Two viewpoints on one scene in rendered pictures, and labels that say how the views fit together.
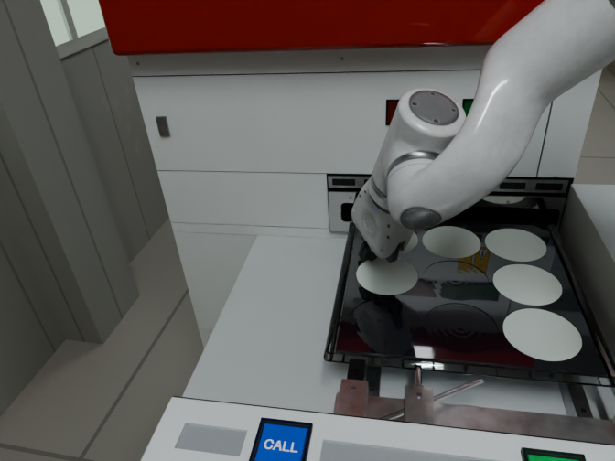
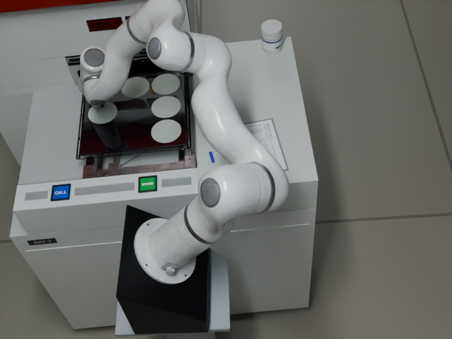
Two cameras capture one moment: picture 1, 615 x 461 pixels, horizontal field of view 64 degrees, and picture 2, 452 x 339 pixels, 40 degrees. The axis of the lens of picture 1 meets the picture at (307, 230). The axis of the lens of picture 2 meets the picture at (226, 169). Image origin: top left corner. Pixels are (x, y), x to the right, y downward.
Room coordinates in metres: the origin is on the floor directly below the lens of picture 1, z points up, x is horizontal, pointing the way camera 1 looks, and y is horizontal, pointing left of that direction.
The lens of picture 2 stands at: (-0.88, -0.24, 2.44)
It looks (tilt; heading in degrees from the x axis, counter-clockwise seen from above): 53 degrees down; 349
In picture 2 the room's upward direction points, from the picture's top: 7 degrees counter-clockwise
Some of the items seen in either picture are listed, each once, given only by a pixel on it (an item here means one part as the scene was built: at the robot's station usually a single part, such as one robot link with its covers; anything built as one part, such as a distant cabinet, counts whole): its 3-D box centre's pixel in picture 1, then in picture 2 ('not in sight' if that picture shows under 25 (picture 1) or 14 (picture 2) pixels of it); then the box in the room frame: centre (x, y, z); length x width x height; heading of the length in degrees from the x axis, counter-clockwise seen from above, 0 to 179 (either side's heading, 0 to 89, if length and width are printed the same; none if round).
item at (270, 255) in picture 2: not in sight; (177, 212); (0.49, -0.28, 0.41); 0.96 x 0.64 x 0.82; 77
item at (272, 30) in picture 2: not in sight; (272, 36); (0.66, -0.74, 1.01); 0.07 x 0.07 x 0.10
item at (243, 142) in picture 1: (349, 151); (74, 44); (0.87, -0.09, 1.02); 0.81 x 0.03 x 0.40; 77
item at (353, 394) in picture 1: (351, 412); (89, 177); (0.38, -0.04, 0.89); 0.08 x 0.03 x 0.03; 167
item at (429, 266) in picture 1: (455, 280); (134, 110); (0.61, -0.23, 0.90); 0.34 x 0.34 x 0.01; 77
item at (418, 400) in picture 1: (418, 419); (114, 175); (0.36, -0.11, 0.89); 0.08 x 0.03 x 0.03; 167
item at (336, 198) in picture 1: (439, 213); (132, 68); (0.81, -0.26, 0.89); 0.44 x 0.02 x 0.10; 77
